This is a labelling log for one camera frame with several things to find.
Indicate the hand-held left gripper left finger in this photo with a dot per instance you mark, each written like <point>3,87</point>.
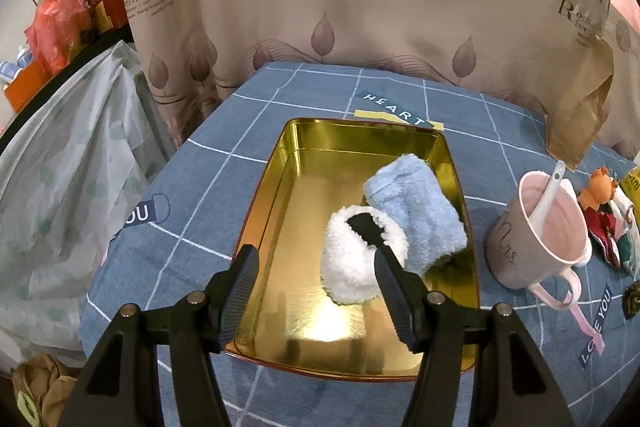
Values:
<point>240,302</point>

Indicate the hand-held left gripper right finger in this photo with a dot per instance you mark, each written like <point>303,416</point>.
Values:
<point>395,302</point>

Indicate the white fluffy sock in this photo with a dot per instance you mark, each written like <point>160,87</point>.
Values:
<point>345,267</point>

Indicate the light blue fluffy sock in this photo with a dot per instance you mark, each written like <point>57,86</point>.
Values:
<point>420,207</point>

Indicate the gold metal tin tray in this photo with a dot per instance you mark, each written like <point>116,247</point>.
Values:
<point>310,207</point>

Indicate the red green christmas sock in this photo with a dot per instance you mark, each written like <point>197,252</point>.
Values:
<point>607,227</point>

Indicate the orange crab toy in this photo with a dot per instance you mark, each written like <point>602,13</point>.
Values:
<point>595,192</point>

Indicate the blue checked tablecloth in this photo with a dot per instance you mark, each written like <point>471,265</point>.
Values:
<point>200,187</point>

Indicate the pink ceramic mug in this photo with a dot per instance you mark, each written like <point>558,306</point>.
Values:
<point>515,257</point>

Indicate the pink ribbon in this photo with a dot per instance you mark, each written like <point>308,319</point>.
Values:
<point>582,322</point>

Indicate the white spoon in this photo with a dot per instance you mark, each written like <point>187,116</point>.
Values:
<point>550,192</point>

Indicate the white translucent plastic bag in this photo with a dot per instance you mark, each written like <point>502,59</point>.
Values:
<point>65,187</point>

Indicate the crumpled brown paper bag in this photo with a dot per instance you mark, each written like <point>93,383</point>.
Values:
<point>45,387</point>

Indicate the yellow packet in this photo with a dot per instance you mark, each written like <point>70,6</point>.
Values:
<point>632,179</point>

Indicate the beige leaf print curtain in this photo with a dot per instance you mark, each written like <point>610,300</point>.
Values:
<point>350,7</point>

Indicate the orange box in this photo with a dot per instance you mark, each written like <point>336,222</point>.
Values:
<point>25,89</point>

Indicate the yellow red box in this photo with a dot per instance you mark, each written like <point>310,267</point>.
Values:
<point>105,12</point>

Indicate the white blue bottle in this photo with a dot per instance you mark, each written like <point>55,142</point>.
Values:
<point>22,55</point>
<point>7,69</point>

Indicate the red plastic bag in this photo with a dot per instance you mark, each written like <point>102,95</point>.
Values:
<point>55,27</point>

